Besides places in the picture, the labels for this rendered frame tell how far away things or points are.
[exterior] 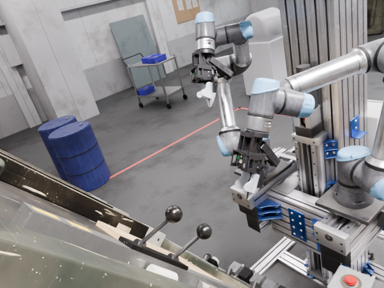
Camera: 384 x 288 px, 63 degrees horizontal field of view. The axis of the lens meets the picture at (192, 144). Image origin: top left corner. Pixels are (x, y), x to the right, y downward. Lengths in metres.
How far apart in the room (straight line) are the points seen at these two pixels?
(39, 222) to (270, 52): 5.07
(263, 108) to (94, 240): 0.56
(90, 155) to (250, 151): 3.43
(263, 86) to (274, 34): 4.66
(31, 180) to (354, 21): 1.37
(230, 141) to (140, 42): 8.13
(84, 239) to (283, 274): 1.81
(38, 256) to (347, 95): 1.39
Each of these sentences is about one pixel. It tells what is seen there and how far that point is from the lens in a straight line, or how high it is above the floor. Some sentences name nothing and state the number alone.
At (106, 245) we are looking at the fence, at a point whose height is 1.56.
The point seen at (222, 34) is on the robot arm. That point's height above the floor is 1.78.
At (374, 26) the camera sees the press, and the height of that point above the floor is 0.21.
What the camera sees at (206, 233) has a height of 1.44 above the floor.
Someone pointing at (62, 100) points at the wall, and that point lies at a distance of 7.55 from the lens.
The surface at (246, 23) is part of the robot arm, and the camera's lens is 1.37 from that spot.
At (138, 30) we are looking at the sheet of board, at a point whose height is 1.47.
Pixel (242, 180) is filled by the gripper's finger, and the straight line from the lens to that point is 0.97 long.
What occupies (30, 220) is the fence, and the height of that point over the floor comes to 1.69.
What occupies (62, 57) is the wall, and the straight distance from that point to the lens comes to 7.53.
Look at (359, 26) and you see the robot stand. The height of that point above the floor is 1.67.
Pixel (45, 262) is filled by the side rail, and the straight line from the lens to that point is 0.30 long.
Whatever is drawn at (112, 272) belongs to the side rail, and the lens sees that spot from 0.34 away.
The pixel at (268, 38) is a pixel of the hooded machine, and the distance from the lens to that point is 5.44.
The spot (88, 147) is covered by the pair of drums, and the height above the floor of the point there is 0.58.
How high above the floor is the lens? 1.93
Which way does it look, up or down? 24 degrees down
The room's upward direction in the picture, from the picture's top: 15 degrees counter-clockwise
